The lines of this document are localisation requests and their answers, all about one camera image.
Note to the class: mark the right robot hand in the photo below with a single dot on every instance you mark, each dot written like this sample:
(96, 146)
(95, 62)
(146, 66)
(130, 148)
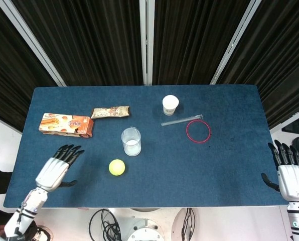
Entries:
(292, 179)

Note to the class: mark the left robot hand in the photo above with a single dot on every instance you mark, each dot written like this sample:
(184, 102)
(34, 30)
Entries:
(53, 173)

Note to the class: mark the yellow tennis ball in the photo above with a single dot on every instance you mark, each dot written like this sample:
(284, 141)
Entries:
(117, 167)

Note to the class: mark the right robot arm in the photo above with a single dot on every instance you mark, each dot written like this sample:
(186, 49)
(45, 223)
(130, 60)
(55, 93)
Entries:
(298, 219)

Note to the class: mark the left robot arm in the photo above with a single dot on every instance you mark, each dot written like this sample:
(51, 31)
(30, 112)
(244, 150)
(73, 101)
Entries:
(24, 213)

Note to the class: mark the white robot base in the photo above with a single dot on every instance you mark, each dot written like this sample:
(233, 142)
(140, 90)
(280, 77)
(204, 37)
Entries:
(144, 228)

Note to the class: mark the clear plastic cup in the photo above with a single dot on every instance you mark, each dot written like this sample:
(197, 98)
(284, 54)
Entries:
(131, 141)

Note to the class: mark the orange snack box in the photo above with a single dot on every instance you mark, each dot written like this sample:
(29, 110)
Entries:
(65, 124)

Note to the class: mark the black and white sneaker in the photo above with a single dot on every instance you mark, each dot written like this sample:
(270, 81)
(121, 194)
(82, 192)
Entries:
(40, 233)

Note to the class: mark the brown snack wrapper packet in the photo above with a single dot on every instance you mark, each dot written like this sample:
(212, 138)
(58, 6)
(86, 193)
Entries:
(110, 111)

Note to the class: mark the blue table cloth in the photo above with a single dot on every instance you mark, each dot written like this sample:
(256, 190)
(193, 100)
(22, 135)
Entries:
(149, 150)

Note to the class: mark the clear wrapped straw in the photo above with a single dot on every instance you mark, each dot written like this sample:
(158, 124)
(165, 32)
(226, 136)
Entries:
(181, 120)

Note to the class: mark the white paper cup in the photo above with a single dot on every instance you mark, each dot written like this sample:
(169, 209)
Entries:
(170, 105)

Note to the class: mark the white partition post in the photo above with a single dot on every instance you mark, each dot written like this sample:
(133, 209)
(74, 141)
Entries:
(146, 41)
(233, 41)
(30, 41)

